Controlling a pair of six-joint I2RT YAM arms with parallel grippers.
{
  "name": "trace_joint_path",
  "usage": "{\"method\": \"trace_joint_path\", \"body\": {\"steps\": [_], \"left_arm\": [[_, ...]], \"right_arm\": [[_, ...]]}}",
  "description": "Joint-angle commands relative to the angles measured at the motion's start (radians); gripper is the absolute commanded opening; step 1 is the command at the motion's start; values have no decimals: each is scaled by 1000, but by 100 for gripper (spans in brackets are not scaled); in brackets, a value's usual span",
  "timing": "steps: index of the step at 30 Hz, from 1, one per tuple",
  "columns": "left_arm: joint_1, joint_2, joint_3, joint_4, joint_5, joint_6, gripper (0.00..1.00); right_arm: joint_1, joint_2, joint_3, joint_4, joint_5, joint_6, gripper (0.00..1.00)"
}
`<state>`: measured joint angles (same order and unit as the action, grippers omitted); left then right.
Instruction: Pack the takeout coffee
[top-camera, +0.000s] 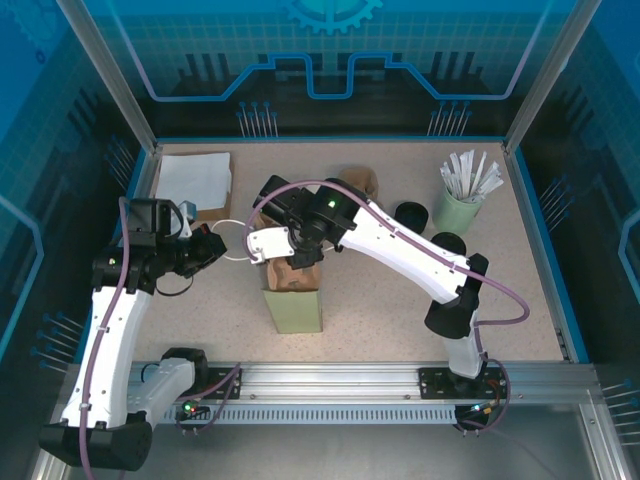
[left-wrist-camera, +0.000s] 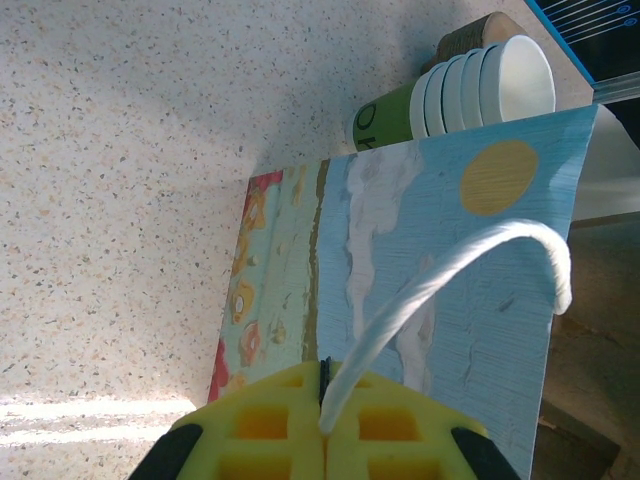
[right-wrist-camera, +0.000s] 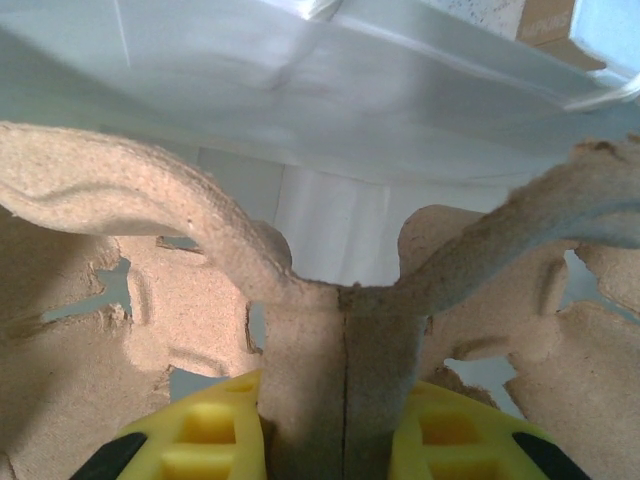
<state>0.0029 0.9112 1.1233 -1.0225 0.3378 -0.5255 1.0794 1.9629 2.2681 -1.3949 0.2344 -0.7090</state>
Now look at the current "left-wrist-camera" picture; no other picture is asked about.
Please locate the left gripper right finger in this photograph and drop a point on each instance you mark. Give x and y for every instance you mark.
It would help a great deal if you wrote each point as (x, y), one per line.
(425, 440)

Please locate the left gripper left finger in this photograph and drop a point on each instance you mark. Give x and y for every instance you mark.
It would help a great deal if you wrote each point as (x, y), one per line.
(235, 440)

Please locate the stack of paper cups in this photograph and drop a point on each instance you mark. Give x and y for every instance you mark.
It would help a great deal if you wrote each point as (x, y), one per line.
(450, 95)

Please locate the brown pulp cup carrier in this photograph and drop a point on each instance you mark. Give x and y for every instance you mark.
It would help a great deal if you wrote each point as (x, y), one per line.
(465, 35)

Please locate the aluminium frame post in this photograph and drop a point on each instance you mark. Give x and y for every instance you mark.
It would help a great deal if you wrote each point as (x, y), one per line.
(620, 87)

